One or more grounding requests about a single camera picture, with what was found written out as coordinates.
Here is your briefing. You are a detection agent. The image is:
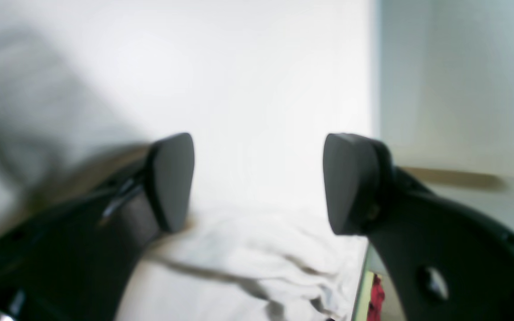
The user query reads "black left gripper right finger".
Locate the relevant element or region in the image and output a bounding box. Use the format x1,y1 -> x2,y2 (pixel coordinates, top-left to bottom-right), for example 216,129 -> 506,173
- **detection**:
323,133 -> 514,321

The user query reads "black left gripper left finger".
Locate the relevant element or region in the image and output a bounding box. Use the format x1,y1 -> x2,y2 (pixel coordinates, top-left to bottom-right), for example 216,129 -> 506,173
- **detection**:
0,133 -> 195,321

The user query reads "grey t-shirt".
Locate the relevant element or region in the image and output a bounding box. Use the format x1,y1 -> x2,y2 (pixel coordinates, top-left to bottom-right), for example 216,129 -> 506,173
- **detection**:
116,208 -> 368,321

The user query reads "red and black clamp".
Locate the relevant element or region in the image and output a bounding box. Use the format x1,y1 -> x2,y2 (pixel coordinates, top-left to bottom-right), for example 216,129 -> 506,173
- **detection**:
366,274 -> 386,321

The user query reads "white side cabinet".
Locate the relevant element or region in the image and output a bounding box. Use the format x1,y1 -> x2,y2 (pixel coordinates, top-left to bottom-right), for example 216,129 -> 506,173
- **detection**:
378,0 -> 514,177

